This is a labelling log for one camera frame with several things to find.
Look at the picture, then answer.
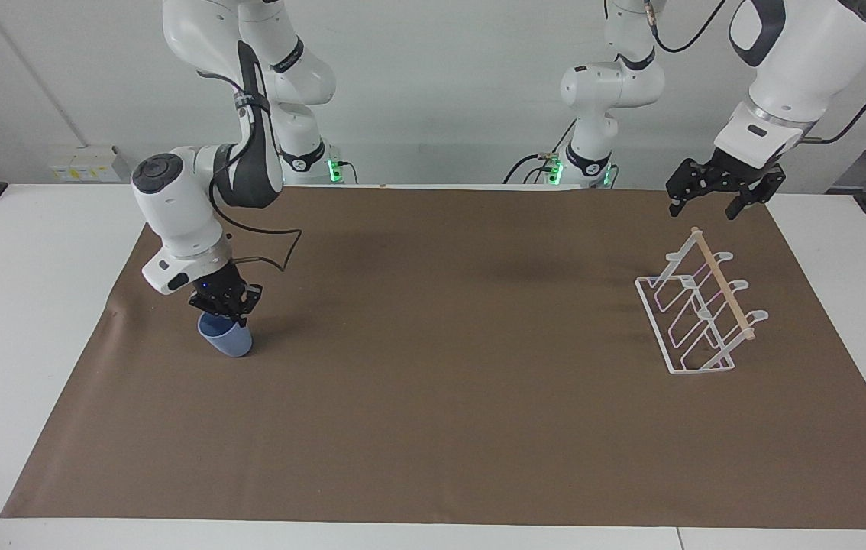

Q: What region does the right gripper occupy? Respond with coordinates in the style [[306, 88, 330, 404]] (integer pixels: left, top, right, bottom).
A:
[[188, 260, 264, 326]]

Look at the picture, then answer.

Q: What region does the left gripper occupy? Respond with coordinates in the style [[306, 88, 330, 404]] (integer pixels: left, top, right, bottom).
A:
[[665, 148, 787, 222]]

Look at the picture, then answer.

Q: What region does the blue cup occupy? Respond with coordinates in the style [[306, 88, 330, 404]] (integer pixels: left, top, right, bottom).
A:
[[197, 311, 254, 359]]

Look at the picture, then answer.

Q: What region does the white wire cup holder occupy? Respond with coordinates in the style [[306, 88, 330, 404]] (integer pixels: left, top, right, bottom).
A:
[[635, 226, 771, 376]]

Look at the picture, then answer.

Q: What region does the white wall socket strip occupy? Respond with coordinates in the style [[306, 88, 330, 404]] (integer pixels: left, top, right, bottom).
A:
[[47, 144, 133, 184]]

